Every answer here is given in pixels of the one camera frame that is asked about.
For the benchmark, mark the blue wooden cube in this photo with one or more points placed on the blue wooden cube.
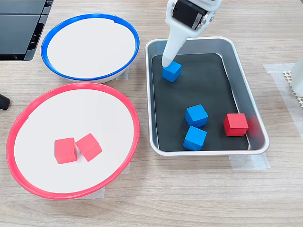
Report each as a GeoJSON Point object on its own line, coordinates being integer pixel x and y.
{"type": "Point", "coordinates": [194, 138]}
{"type": "Point", "coordinates": [196, 115]}
{"type": "Point", "coordinates": [172, 72]}

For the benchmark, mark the red wooden cube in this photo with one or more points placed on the red wooden cube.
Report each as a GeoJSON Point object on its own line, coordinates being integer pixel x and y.
{"type": "Point", "coordinates": [88, 147]}
{"type": "Point", "coordinates": [65, 150]}
{"type": "Point", "coordinates": [236, 124]}

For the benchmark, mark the black tray liner mat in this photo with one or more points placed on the black tray liner mat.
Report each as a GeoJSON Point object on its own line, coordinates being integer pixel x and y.
{"type": "Point", "coordinates": [201, 85]}

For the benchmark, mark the silver metal tray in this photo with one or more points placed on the silver metal tray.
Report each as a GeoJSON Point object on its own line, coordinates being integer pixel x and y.
{"type": "Point", "coordinates": [246, 78]}

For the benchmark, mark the clear tape piece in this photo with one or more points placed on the clear tape piece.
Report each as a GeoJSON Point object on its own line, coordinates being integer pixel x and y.
{"type": "Point", "coordinates": [126, 169]}
{"type": "Point", "coordinates": [123, 74]}
{"type": "Point", "coordinates": [97, 194]}
{"type": "Point", "coordinates": [248, 162]}

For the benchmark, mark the blue rimmed white dish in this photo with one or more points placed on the blue rimmed white dish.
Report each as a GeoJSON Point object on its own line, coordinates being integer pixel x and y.
{"type": "Point", "coordinates": [90, 47]}

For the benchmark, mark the red rimmed white dish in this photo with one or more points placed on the red rimmed white dish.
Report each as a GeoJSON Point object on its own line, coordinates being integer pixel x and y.
{"type": "Point", "coordinates": [71, 113]}

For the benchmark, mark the white mesh anti-slip mat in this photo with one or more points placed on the white mesh anti-slip mat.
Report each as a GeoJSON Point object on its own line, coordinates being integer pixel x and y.
{"type": "Point", "coordinates": [294, 94]}

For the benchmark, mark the black plastic device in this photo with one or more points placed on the black plastic device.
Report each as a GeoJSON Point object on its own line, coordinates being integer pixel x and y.
{"type": "Point", "coordinates": [16, 35]}

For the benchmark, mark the black rounded stand foot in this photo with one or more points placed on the black rounded stand foot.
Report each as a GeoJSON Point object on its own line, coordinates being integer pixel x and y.
{"type": "Point", "coordinates": [4, 102]}

